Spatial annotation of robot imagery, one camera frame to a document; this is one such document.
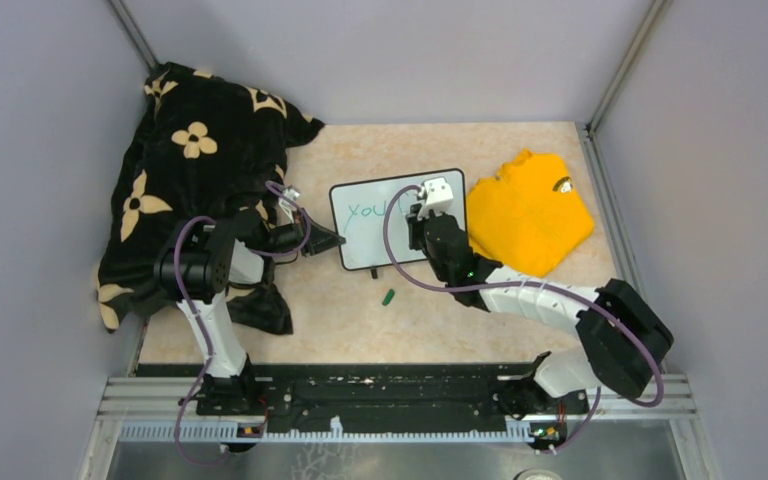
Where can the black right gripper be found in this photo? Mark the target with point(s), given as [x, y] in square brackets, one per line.
[416, 225]

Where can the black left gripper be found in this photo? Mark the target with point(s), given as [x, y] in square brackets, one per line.
[319, 245]

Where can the black framed whiteboard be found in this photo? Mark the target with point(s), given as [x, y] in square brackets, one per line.
[359, 208]

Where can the green marker cap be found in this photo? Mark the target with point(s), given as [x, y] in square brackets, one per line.
[388, 297]

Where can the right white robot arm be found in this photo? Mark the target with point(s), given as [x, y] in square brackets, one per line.
[621, 340]

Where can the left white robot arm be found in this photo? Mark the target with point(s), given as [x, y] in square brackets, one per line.
[196, 266]

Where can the yellow folded sweatshirt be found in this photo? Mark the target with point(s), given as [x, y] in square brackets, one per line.
[529, 215]

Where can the black floral plush blanket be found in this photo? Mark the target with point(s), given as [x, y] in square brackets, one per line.
[205, 146]

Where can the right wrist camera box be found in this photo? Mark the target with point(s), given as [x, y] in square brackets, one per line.
[435, 198]

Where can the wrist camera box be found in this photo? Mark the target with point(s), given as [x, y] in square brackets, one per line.
[435, 198]
[288, 201]

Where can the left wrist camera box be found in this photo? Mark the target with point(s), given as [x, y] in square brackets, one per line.
[288, 201]

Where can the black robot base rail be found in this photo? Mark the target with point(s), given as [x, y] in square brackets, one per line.
[370, 403]

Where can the aluminium frame post left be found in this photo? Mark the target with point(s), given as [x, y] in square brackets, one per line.
[133, 33]

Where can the aluminium frame post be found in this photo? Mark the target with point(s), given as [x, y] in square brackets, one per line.
[655, 11]
[133, 33]

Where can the aluminium frame post right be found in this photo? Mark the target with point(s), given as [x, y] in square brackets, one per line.
[655, 11]

